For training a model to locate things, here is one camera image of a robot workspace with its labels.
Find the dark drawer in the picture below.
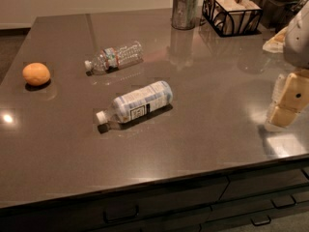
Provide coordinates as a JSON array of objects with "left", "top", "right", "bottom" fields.
[
  {"left": 0, "top": 177, "right": 229, "bottom": 232},
  {"left": 220, "top": 167, "right": 308, "bottom": 201}
]

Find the dark right drawer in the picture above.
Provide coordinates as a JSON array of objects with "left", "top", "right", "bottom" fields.
[{"left": 220, "top": 167, "right": 308, "bottom": 201}]

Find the yellow snack bag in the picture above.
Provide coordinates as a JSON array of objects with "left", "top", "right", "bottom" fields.
[{"left": 263, "top": 27, "right": 287, "bottom": 53}]

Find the orange fruit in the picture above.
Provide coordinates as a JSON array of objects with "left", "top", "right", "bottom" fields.
[{"left": 22, "top": 63, "right": 50, "bottom": 86}]

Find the black lower drawer handle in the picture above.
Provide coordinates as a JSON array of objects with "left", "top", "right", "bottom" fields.
[{"left": 251, "top": 216, "right": 271, "bottom": 227}]

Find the dark left drawer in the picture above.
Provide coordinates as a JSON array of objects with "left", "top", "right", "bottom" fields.
[{"left": 0, "top": 177, "right": 229, "bottom": 232}]

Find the black wire napkin basket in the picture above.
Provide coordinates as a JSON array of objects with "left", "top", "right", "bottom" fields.
[{"left": 200, "top": 0, "right": 263, "bottom": 37}]

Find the clear plastic water bottle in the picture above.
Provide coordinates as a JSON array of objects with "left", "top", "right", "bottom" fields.
[{"left": 84, "top": 41, "right": 143, "bottom": 74}]

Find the black right drawer handle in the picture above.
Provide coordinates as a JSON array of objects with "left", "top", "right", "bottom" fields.
[{"left": 271, "top": 195, "right": 296, "bottom": 209}]

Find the dark box with snacks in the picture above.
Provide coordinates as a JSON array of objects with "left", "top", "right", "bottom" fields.
[{"left": 251, "top": 0, "right": 303, "bottom": 31}]

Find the black drawer handle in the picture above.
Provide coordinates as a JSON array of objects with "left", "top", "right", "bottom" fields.
[
  {"left": 103, "top": 205, "right": 139, "bottom": 223},
  {"left": 271, "top": 195, "right": 296, "bottom": 209},
  {"left": 251, "top": 216, "right": 271, "bottom": 227}
]

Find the blue label plastic bottle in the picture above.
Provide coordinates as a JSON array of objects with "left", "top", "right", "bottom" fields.
[{"left": 96, "top": 80, "right": 173, "bottom": 125}]

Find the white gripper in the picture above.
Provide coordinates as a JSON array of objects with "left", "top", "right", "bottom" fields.
[{"left": 268, "top": 3, "right": 309, "bottom": 128}]

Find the black left drawer handle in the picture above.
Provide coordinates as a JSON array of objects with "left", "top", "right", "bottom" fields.
[{"left": 103, "top": 205, "right": 139, "bottom": 223}]

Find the metal utensil cup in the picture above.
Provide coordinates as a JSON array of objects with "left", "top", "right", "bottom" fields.
[{"left": 171, "top": 0, "right": 198, "bottom": 30}]

